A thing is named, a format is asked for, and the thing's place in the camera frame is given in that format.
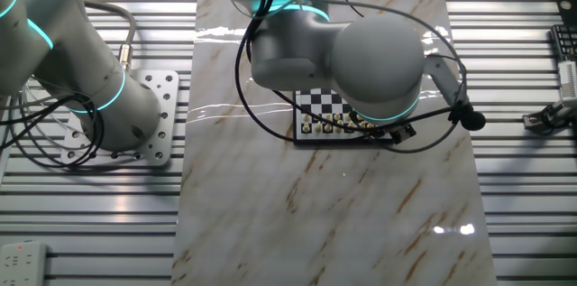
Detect black-framed magnetic chessboard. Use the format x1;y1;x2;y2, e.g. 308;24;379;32
292;88;398;146

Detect grey cable with metal connector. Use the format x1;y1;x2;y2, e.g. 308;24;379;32
83;0;138;73

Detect white ribbed device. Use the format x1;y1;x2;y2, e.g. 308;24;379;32
557;60;577;100

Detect metal clamp mount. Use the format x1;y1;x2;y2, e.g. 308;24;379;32
522;98;577;136

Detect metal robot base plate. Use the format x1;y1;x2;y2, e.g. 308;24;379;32
60;69;180;169

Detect black plate with hole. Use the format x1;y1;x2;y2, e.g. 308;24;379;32
554;0;577;25

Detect glossy marble-pattern mat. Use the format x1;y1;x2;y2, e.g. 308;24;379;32
169;0;498;286

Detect long black cable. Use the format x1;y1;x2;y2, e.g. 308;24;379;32
234;0;299;143
270;88;456;136

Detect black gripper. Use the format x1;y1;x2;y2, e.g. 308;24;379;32
373;122;418;145

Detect white power strip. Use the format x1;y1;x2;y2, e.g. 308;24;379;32
0;240;49;286

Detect black foam-covered microphone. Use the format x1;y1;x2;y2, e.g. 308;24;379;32
448;100;487;132

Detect black keyboard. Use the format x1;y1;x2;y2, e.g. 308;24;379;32
550;23;577;62

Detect black base cable bundle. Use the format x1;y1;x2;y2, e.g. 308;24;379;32
0;89;107;170

